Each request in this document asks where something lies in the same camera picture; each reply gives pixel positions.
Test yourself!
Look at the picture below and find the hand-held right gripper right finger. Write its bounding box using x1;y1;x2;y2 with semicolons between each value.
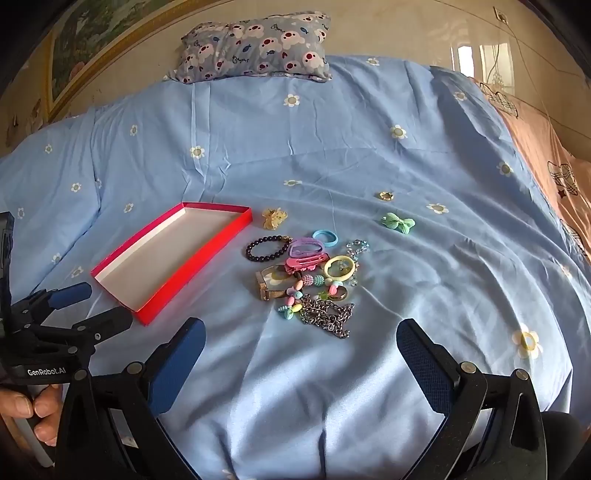
396;318;548;480

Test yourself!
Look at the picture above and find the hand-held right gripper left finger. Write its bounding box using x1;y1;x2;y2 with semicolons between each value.
55;317;206;480

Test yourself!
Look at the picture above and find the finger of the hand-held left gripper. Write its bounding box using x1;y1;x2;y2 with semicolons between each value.
13;282;92;326
28;307;134;357

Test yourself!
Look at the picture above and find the red cardboard box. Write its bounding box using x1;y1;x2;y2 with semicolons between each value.
90;202;253;326

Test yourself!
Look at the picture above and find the silver chain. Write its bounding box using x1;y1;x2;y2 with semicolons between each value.
299;299;355;340

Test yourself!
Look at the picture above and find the black bead bracelet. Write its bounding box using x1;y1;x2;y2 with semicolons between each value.
245;235;293;265

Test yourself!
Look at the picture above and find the yellow hair tie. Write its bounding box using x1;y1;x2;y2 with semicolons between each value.
323;255;357;280

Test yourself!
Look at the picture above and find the crystal bead bracelet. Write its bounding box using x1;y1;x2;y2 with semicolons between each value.
344;239;370;288

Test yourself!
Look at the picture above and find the green bow hair tie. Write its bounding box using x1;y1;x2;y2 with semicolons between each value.
381;212;415;234

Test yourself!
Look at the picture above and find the pinkish red hair clip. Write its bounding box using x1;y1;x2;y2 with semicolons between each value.
284;251;331;278

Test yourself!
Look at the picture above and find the purple hair tie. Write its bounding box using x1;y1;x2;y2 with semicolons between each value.
288;237;324;260

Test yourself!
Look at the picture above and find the yellow hair claw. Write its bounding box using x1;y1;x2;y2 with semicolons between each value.
262;208;288;230

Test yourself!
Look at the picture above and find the person's left hand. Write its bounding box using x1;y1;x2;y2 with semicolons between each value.
0;384;64;448

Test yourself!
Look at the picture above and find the gold mesh watch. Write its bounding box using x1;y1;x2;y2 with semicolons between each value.
255;264;296;303

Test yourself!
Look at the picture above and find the blue floral bedsheet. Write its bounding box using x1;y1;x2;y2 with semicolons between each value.
0;54;591;480

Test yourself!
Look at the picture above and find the pink printed blanket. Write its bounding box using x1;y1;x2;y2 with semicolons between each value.
471;76;591;264

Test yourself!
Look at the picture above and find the patterned pillow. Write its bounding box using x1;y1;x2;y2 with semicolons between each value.
163;10;332;85

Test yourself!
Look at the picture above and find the colourful bead bracelet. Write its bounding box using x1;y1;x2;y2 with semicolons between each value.
277;272;324;321

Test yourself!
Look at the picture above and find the framed wall painting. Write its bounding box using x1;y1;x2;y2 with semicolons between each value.
44;0;185;123

